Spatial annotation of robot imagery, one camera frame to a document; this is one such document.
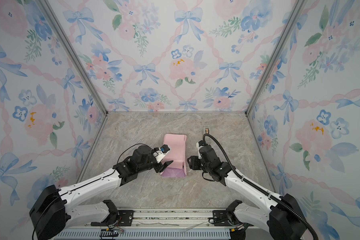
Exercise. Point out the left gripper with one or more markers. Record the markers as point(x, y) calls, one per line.
point(160, 166)

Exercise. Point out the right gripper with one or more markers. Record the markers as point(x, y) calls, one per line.
point(194, 161)

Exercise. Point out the purple wrapping paper sheet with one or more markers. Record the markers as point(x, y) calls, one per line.
point(177, 154)

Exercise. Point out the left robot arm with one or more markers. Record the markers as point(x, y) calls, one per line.
point(57, 209)

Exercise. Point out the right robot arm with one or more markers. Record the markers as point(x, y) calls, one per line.
point(280, 216)

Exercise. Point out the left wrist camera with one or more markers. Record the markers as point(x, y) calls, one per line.
point(160, 153)

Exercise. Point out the aluminium front rail frame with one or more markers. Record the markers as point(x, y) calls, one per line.
point(183, 219)

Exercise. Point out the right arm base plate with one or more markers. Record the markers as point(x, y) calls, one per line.
point(222, 218)

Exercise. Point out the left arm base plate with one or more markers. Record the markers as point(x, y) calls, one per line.
point(122, 218)

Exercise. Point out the white slotted cable duct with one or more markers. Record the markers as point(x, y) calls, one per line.
point(144, 234)

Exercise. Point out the right aluminium corner post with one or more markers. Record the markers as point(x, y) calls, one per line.
point(279, 47)

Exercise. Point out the aluminium corner post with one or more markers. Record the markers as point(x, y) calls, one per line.
point(279, 47)
point(52, 19)

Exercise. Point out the left aluminium corner post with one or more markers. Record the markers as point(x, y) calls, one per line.
point(52, 19)

